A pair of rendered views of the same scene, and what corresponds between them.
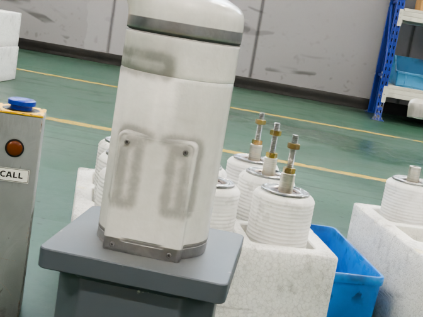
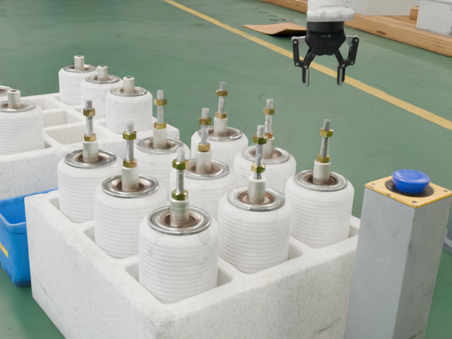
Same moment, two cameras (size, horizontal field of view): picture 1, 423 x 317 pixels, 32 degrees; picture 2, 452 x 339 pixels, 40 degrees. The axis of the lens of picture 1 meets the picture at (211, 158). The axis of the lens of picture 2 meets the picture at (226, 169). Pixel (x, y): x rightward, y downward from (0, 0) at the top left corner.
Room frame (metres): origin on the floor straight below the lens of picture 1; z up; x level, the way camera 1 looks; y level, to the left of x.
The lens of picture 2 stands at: (1.57, 0.75, 0.58)
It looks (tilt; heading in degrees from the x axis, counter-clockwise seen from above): 22 degrees down; 242
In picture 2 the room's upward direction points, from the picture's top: 3 degrees clockwise
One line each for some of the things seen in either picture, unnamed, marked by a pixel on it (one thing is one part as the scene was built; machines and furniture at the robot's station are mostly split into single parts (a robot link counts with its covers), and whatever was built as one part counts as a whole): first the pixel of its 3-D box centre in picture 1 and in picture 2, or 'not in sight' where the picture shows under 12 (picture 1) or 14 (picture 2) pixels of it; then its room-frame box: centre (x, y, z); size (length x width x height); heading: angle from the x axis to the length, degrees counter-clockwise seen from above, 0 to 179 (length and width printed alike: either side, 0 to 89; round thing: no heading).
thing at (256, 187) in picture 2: not in sight; (256, 190); (1.20, 0.13, 0.26); 0.02 x 0.02 x 0.03
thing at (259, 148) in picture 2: not in sight; (259, 154); (1.20, 0.13, 0.31); 0.01 x 0.01 x 0.08
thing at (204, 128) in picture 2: not in sight; (204, 134); (1.22, 0.02, 0.30); 0.01 x 0.01 x 0.08
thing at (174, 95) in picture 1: (167, 141); not in sight; (0.60, 0.04, 0.39); 0.09 x 0.09 x 0.17; 84
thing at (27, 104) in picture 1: (21, 105); (409, 183); (1.09, 0.29, 0.32); 0.04 x 0.04 x 0.02
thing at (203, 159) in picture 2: not in sight; (203, 161); (1.22, 0.02, 0.26); 0.02 x 0.02 x 0.03
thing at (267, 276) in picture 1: (184, 257); (200, 268); (1.22, 0.02, 0.09); 0.39 x 0.39 x 0.18; 10
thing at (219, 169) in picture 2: not in sight; (203, 169); (1.22, 0.02, 0.25); 0.08 x 0.08 x 0.01
